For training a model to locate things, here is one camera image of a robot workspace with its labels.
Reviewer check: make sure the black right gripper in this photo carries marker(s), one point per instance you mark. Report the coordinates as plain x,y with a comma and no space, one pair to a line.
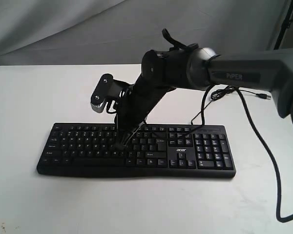
138,101

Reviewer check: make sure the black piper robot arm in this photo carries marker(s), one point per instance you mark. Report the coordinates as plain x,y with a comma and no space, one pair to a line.
201,69

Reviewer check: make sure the black acer keyboard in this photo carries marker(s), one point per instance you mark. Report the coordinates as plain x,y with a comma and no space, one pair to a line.
155,150

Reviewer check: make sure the grey backdrop cloth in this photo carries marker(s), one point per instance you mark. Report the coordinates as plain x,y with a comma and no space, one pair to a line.
65,32

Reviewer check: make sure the black stand pole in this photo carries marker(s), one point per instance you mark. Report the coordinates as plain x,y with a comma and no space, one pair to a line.
282,26

